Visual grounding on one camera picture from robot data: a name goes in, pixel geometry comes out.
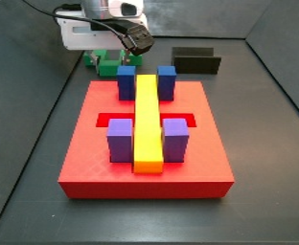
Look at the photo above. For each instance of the right dark blue block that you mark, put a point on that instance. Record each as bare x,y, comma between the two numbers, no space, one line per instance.
166,82

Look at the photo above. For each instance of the left dark blue block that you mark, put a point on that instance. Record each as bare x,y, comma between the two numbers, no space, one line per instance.
126,82

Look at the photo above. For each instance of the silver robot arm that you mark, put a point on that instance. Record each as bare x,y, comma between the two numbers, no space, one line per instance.
103,9

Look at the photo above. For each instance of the red base board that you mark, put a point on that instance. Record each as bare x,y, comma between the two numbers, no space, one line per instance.
91,177

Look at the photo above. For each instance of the dark blue block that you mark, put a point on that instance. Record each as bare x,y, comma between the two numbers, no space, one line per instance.
166,82
126,82

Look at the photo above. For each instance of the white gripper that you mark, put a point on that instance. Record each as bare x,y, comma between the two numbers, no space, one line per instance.
81,38

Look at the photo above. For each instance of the left purple block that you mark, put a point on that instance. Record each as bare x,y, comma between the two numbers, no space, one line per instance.
121,140

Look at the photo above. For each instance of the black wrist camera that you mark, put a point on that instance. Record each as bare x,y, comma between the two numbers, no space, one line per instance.
133,34

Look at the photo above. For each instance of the purple block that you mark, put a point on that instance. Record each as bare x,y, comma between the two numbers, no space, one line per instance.
121,140
176,138

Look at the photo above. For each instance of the yellow long bar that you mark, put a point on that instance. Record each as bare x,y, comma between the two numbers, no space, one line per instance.
149,143

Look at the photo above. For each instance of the green bridge-shaped block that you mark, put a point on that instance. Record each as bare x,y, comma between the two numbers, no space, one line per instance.
110,61

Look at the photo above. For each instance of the black fixture bracket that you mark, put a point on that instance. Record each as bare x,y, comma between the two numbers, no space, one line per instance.
196,60

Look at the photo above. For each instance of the right purple block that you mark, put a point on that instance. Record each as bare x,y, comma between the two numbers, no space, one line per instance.
176,138

